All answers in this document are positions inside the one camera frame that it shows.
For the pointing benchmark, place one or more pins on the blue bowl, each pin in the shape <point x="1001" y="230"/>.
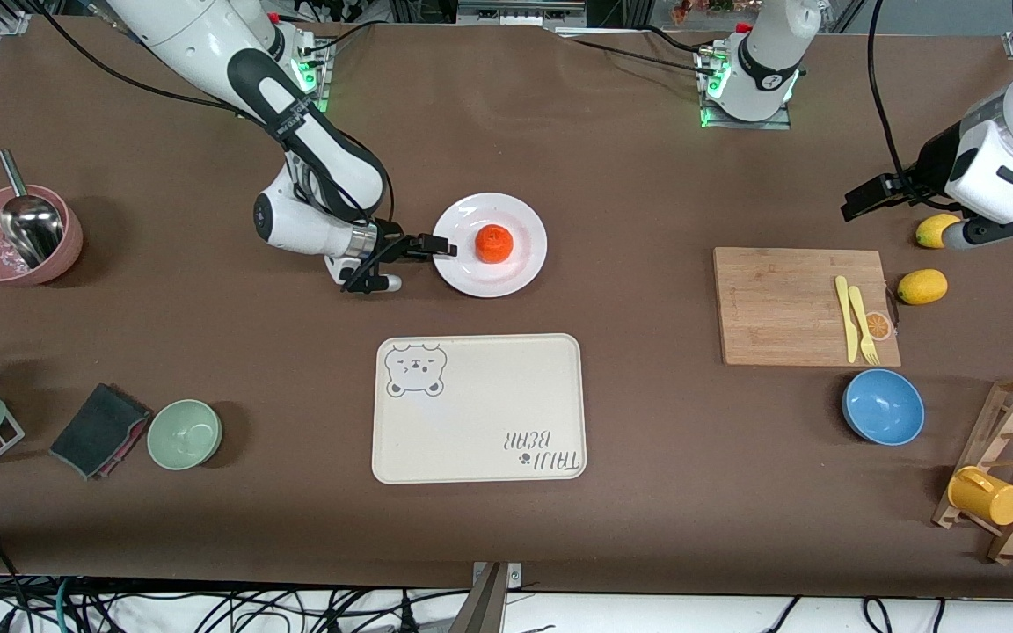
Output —
<point x="883" y="407"/>

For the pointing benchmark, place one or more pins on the white round plate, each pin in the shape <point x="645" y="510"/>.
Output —
<point x="506" y="277"/>

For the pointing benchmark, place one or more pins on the yellow lemon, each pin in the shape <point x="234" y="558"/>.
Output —
<point x="933" y="230"/>
<point x="922" y="287"/>

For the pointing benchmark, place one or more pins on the pink folded cloth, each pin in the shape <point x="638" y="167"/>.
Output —
<point x="133" y="444"/>

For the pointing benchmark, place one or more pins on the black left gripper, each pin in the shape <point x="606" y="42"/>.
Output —
<point x="927" y="174"/>

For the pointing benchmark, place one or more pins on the wooden cutting board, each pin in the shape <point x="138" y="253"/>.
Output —
<point x="779" y="308"/>

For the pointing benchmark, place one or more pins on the dark grey folded cloth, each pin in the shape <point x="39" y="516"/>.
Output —
<point x="93" y="431"/>

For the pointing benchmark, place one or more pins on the yellow plastic fork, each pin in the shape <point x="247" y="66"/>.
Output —
<point x="862" y="321"/>

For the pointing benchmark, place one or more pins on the cream tray with bear print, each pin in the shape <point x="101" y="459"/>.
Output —
<point x="480" y="413"/>

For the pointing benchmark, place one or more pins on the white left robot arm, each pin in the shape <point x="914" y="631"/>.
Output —
<point x="766" y="53"/>

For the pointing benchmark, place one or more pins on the yellow mug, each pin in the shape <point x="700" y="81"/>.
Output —
<point x="990" y="499"/>

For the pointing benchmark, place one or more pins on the metal mount bracket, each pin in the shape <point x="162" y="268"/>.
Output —
<point x="489" y="607"/>

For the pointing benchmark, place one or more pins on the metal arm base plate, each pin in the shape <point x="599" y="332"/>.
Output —
<point x="320" y="83"/>
<point x="746" y="125"/>

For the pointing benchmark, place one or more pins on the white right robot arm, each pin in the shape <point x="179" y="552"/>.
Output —
<point x="207" y="26"/>

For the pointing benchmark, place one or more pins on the yellow plastic knife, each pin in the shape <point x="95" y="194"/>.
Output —
<point x="844" y="316"/>

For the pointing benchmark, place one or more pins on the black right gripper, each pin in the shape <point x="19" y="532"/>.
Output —
<point x="389" y="244"/>

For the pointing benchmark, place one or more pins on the pale green bowl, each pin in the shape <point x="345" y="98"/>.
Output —
<point x="185" y="434"/>

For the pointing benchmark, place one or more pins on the steel ladle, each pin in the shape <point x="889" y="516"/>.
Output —
<point x="32" y="229"/>

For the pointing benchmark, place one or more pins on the wooden orange slice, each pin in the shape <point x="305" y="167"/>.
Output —
<point x="879" y="327"/>

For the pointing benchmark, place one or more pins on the crumpled clear plastic film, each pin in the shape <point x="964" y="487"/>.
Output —
<point x="5" y="257"/>

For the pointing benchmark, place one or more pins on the orange fruit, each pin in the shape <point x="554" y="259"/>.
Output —
<point x="494" y="244"/>

